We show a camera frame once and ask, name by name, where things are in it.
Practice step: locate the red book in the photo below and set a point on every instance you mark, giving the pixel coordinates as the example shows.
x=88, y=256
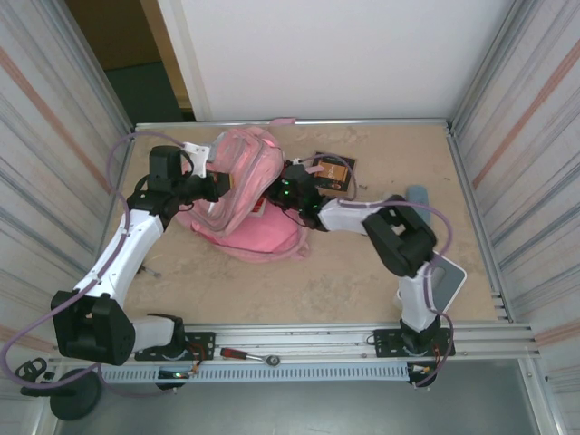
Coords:
x=259, y=209

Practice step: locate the pink backpack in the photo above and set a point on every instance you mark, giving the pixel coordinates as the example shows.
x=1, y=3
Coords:
x=254, y=235

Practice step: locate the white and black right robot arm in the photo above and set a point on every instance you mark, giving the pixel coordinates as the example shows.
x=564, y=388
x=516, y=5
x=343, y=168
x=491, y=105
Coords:
x=408, y=240

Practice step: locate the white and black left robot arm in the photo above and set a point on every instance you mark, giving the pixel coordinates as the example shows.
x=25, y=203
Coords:
x=131, y=244

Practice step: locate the grey blue eraser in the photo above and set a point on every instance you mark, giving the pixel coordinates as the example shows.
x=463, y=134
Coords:
x=419, y=197

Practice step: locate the white rectangular tray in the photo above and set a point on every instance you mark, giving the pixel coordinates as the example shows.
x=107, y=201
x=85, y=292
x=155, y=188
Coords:
x=451, y=281

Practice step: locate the small circuit board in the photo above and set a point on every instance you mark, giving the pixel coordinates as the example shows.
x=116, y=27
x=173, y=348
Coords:
x=423, y=371
x=176, y=375

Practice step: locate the black round-base stand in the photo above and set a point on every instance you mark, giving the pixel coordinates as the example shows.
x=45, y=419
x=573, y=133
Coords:
x=77, y=399

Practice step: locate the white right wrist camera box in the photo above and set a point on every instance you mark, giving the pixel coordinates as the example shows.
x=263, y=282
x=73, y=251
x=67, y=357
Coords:
x=313, y=169

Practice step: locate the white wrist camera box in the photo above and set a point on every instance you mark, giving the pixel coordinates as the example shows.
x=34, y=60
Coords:
x=197, y=156
x=313, y=169

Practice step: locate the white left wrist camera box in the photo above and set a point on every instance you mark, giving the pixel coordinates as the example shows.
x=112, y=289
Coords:
x=197, y=156

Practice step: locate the thin aluminium frame rail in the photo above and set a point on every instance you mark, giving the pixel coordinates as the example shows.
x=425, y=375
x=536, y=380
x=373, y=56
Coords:
x=362, y=122

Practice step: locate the white door frame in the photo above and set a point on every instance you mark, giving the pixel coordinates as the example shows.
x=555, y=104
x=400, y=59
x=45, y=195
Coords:
x=186, y=59

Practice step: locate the aluminium frame post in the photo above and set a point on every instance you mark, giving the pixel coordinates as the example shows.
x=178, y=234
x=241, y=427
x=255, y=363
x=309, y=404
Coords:
x=489, y=63
x=100, y=77

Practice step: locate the wide aluminium frame rail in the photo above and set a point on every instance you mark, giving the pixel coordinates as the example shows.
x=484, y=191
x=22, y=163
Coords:
x=294, y=337

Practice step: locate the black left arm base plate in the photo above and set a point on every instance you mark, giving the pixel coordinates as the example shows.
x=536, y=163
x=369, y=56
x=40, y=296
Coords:
x=201, y=344

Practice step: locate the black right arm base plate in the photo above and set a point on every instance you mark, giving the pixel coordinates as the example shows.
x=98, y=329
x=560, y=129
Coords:
x=389, y=340

